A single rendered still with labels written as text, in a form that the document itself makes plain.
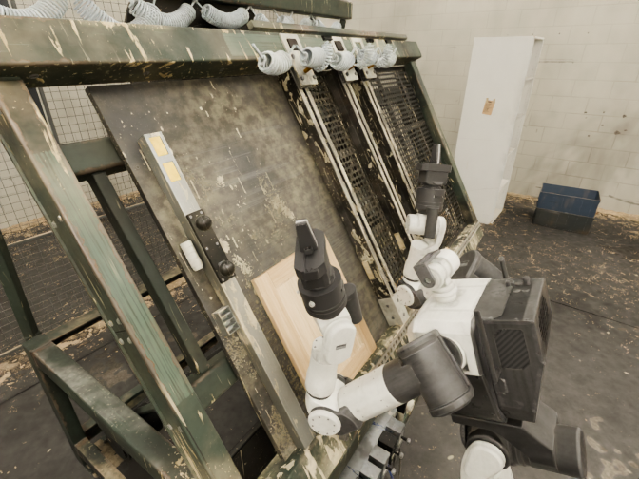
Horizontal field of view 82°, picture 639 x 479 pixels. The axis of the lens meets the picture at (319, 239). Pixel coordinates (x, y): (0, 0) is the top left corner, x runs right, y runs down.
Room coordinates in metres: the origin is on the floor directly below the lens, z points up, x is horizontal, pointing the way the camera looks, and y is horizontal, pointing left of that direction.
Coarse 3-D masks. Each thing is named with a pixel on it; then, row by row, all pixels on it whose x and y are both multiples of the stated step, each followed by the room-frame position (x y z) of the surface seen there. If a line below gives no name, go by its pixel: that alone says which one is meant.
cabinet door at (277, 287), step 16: (288, 256) 1.05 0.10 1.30; (272, 272) 0.96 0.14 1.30; (288, 272) 1.00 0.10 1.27; (256, 288) 0.90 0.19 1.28; (272, 288) 0.92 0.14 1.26; (288, 288) 0.96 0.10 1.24; (272, 304) 0.89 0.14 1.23; (288, 304) 0.93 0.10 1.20; (272, 320) 0.87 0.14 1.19; (288, 320) 0.89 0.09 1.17; (304, 320) 0.93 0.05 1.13; (288, 336) 0.86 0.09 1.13; (304, 336) 0.90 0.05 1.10; (368, 336) 1.07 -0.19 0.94; (288, 352) 0.83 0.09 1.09; (304, 352) 0.86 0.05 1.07; (352, 352) 0.98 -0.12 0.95; (368, 352) 1.03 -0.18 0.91; (304, 368) 0.83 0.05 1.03; (352, 368) 0.94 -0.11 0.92; (304, 384) 0.80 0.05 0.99
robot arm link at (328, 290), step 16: (320, 240) 0.60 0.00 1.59; (304, 256) 0.57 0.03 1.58; (320, 256) 0.56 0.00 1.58; (304, 272) 0.53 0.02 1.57; (320, 272) 0.53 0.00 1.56; (336, 272) 0.61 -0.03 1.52; (304, 288) 0.56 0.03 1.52; (320, 288) 0.57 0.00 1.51; (336, 288) 0.57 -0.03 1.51; (304, 304) 0.58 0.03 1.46; (320, 304) 0.56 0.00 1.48; (336, 304) 0.57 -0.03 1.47
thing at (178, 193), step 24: (144, 144) 0.93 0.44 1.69; (168, 192) 0.89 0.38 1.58; (192, 240) 0.85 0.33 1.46; (216, 288) 0.82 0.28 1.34; (240, 288) 0.83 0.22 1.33; (240, 312) 0.79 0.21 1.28; (240, 336) 0.78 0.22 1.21; (264, 336) 0.79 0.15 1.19; (264, 360) 0.75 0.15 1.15; (264, 384) 0.73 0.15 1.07; (288, 384) 0.74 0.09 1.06; (288, 408) 0.70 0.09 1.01; (312, 432) 0.70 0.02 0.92
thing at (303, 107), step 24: (288, 48) 1.46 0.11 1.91; (288, 72) 1.48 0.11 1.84; (312, 72) 1.50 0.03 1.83; (288, 96) 1.48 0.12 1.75; (312, 120) 1.42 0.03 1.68; (312, 144) 1.42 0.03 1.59; (336, 168) 1.37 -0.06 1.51; (336, 192) 1.35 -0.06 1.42; (360, 216) 1.33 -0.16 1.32; (360, 240) 1.29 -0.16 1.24; (384, 264) 1.28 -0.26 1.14; (384, 288) 1.22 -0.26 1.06; (384, 312) 1.22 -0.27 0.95
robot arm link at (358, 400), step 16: (352, 384) 0.61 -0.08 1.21; (368, 384) 0.58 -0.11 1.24; (384, 384) 0.56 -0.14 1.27; (352, 400) 0.58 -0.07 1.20; (368, 400) 0.56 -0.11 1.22; (384, 400) 0.55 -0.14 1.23; (320, 416) 0.56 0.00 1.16; (336, 416) 0.56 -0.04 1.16; (352, 416) 0.56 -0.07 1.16; (368, 416) 0.56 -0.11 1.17; (320, 432) 0.56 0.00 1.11; (336, 432) 0.55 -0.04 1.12
